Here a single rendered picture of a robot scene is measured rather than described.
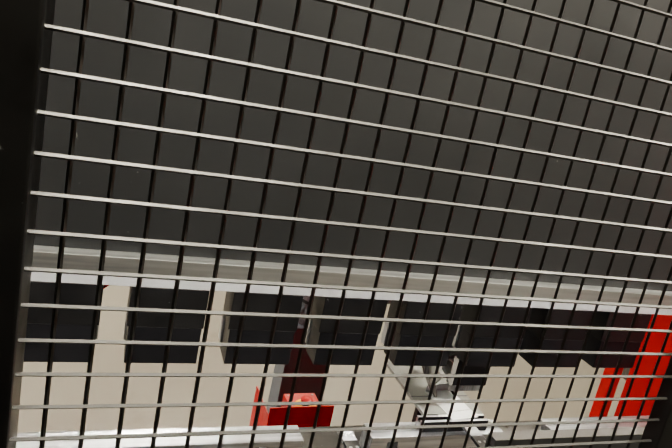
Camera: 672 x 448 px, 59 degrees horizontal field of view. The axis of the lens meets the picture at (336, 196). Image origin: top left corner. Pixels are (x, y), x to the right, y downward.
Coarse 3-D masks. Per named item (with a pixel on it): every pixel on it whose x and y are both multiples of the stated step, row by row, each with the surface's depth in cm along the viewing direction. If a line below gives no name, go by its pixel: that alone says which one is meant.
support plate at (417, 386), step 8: (392, 368) 174; (400, 368) 174; (408, 368) 175; (416, 368) 176; (440, 368) 179; (400, 384) 167; (416, 384) 167; (424, 384) 168; (408, 392) 162; (416, 392) 163; (424, 392) 164; (464, 392) 169; (424, 408) 156; (432, 408) 157; (440, 408) 158; (472, 408) 161
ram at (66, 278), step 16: (32, 272) 108; (192, 288) 118; (208, 288) 119; (224, 288) 120; (240, 288) 121; (256, 288) 122; (272, 288) 123; (288, 288) 125; (304, 288) 126; (496, 304) 143; (512, 304) 145; (544, 304) 148; (560, 304) 150
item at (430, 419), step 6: (420, 420) 152; (426, 420) 151; (432, 420) 152; (438, 420) 152; (444, 420) 153; (450, 420) 153; (456, 420) 154; (462, 420) 154; (468, 420) 155; (474, 420) 156; (480, 420) 156; (486, 420) 157
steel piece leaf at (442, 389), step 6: (438, 384) 166; (444, 384) 167; (426, 390) 164; (438, 390) 166; (444, 390) 167; (432, 396) 162; (438, 396) 163; (444, 396) 164; (450, 396) 164; (456, 396) 165; (444, 408) 158; (456, 408) 159; (462, 408) 160; (468, 408) 160
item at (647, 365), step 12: (660, 324) 198; (660, 336) 198; (648, 348) 202; (660, 348) 197; (636, 360) 206; (648, 360) 201; (660, 360) 197; (648, 372) 201; (660, 372) 196; (636, 384) 204; (660, 384) 196; (624, 396) 208; (636, 396) 204; (648, 396) 200; (624, 408) 208; (636, 408) 203; (648, 408) 199
